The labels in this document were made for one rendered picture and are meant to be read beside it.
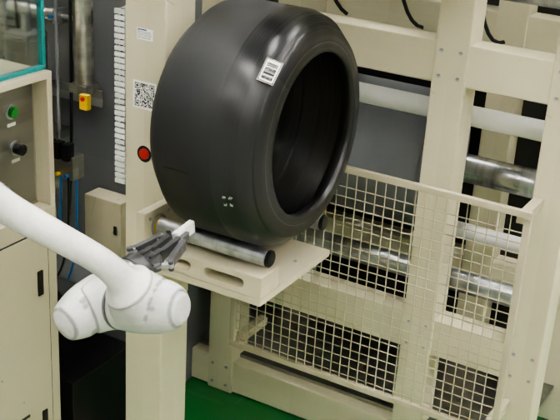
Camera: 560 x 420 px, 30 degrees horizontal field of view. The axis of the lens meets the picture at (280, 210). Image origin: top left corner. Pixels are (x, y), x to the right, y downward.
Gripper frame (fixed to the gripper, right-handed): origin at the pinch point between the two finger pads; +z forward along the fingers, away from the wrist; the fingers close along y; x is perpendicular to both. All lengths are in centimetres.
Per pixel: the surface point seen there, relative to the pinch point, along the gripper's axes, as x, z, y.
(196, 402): 112, 58, 44
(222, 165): -14.6, 9.0, -5.6
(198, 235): 13.9, 19.3, 10.0
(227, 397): 113, 67, 37
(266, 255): 13.9, 19.5, -10.0
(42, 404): 72, -1, 54
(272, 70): -33.9, 22.2, -11.3
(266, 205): -2.5, 16.2, -12.4
